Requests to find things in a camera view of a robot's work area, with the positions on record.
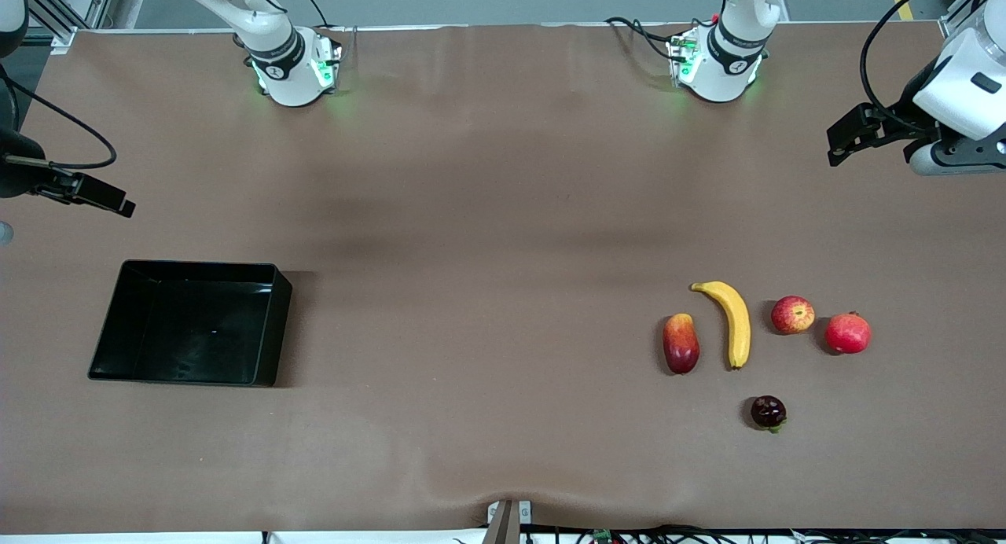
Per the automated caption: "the black plastic box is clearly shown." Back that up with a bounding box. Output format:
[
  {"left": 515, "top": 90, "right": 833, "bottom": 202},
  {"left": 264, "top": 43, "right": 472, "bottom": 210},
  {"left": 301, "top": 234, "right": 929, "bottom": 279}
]
[{"left": 88, "top": 260, "right": 293, "bottom": 388}]

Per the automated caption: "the brown table mat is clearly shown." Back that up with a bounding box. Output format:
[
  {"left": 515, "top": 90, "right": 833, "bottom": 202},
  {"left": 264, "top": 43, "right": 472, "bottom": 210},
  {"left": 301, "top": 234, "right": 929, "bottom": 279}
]
[{"left": 0, "top": 21, "right": 1006, "bottom": 534}]

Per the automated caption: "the dark purple mangosteen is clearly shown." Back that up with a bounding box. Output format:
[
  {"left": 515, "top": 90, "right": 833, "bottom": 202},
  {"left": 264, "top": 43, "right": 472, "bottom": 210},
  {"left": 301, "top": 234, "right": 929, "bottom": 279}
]
[{"left": 750, "top": 395, "right": 788, "bottom": 433}]

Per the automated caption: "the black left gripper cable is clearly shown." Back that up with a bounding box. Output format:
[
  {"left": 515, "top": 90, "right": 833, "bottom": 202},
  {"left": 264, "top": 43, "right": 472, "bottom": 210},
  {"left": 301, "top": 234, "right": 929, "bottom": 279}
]
[{"left": 860, "top": 0, "right": 956, "bottom": 130}]

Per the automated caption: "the red yellow apple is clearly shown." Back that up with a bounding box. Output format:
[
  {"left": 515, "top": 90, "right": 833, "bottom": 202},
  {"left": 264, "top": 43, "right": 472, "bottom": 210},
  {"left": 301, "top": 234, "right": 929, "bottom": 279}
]
[{"left": 771, "top": 296, "right": 816, "bottom": 335}]

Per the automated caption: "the black right arm base cable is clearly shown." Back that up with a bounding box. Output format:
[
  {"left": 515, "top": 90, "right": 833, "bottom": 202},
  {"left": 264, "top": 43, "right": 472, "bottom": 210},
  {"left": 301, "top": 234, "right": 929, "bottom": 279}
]
[{"left": 294, "top": 0, "right": 347, "bottom": 50}]

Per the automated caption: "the red yellow mango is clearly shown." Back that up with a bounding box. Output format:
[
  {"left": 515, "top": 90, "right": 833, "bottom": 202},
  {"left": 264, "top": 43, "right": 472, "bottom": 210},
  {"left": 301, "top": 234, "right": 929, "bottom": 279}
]
[{"left": 663, "top": 313, "right": 701, "bottom": 375}]

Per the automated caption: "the red pomegranate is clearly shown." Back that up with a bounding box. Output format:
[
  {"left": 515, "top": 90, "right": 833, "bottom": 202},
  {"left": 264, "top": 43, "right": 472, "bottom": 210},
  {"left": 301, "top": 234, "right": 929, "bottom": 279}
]
[{"left": 825, "top": 311, "right": 872, "bottom": 355}]

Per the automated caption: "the aluminium frame profile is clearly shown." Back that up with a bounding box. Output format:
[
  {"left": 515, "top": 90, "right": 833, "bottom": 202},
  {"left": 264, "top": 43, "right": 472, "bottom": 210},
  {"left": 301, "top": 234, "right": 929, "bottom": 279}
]
[
  {"left": 939, "top": 0, "right": 1006, "bottom": 39},
  {"left": 16, "top": 0, "right": 120, "bottom": 54}
]

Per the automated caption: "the yellow banana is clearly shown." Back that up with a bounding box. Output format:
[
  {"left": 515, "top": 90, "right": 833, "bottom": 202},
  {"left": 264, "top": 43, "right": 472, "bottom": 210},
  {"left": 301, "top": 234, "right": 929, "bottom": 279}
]
[{"left": 691, "top": 281, "right": 752, "bottom": 370}]

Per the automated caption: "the black left arm base cable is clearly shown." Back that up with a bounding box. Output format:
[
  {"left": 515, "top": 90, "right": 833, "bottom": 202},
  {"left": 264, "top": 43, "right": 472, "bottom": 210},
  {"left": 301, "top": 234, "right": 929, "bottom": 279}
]
[{"left": 604, "top": 16, "right": 694, "bottom": 62}]

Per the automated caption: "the black arm base cable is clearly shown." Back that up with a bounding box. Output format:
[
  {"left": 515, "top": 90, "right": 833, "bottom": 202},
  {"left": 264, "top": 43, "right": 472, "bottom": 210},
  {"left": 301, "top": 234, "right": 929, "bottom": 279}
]
[
  {"left": 604, "top": 16, "right": 694, "bottom": 62},
  {"left": 294, "top": 0, "right": 347, "bottom": 50}
]

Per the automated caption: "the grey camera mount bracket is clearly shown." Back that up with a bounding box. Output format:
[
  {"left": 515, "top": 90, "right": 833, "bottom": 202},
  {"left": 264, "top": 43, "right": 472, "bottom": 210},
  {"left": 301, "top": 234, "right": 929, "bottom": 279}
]
[{"left": 486, "top": 499, "right": 534, "bottom": 544}]

